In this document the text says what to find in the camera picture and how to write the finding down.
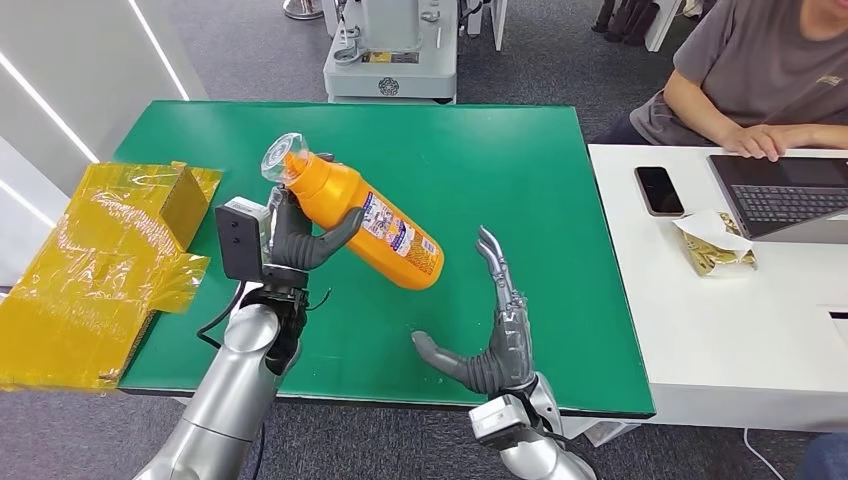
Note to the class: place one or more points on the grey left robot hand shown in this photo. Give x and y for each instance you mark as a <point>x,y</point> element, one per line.
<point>298,248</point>

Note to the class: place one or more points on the person's right hand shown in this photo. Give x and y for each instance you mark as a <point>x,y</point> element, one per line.
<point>755,138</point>

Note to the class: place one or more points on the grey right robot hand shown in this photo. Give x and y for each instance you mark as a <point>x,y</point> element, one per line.
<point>507,351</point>

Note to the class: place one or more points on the orange detergent bottle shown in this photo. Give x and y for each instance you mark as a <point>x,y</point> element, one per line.
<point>324,185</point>

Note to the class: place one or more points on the person's right forearm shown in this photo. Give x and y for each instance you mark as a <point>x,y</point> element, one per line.
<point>692,109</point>

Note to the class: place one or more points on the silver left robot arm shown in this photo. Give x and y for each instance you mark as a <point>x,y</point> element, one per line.
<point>225,397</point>

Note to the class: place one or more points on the person's left forearm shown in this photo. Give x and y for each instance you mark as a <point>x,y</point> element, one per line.
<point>821,136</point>

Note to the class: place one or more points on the grey laptop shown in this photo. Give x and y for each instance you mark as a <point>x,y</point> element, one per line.
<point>782,199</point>

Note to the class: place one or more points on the person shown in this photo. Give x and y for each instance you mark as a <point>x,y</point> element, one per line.
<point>748,66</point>

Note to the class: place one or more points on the black smartphone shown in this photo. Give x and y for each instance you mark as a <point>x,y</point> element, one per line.
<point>659,192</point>

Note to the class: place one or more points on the gold foil snack packet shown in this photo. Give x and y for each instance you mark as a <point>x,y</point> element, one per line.
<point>714,258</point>

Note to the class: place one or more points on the large white table foot plate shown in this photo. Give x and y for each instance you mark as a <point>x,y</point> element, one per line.
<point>606,432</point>

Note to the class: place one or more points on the green top table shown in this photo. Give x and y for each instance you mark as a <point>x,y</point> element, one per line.
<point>464,166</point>

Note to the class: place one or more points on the white desk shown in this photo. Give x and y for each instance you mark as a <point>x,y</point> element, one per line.
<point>729,331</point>

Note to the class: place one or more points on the grey white machine base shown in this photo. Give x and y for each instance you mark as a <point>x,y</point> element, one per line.
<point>397,73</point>

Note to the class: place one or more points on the yellow taped cardboard box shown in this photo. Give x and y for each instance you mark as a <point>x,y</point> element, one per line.
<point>73,311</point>

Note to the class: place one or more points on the chrome stand base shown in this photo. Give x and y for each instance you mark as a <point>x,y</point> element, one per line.
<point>301,9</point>

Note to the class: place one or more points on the blue object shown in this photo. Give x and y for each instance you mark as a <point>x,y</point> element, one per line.
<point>828,464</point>

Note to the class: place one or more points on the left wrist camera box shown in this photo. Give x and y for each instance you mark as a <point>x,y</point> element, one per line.
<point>238,245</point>

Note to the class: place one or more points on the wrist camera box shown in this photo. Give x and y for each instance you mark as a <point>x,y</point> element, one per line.
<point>497,420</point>
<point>238,245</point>

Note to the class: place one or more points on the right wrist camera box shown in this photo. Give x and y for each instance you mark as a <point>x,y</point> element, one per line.
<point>497,420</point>

